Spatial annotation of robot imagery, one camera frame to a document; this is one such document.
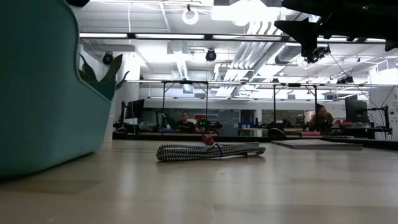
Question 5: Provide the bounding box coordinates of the green potted plant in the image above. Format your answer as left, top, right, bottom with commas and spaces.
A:
78, 54, 131, 102

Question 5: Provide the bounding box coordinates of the black background station frame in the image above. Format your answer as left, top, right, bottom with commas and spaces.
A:
272, 83, 318, 131
160, 80, 210, 121

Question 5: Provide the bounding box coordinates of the black aluminium table frame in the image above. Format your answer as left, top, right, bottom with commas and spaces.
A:
79, 32, 398, 151

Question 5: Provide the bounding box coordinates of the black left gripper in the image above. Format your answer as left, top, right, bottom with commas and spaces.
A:
65, 0, 91, 7

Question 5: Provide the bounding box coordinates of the flat grey board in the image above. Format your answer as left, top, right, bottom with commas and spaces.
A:
271, 138, 364, 151

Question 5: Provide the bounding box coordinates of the background robot with green light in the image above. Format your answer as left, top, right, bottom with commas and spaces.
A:
195, 116, 223, 135

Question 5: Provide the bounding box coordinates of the white ring light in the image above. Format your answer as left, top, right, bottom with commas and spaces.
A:
182, 7, 200, 26

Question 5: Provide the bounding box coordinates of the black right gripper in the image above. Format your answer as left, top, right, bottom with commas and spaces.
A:
274, 0, 371, 58

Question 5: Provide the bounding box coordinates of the grey braided USB-C cable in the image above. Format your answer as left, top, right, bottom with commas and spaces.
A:
155, 141, 267, 162

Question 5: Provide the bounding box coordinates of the black ceiling camera cluster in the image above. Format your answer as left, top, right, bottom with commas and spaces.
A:
307, 45, 331, 65

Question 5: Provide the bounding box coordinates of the black computer monitor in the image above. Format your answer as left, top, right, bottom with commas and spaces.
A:
124, 98, 146, 121
345, 98, 369, 124

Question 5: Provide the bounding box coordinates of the teal plastic bin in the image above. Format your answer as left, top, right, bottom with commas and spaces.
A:
0, 0, 112, 179

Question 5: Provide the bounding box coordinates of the seated person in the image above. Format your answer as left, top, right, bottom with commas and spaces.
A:
175, 111, 197, 134

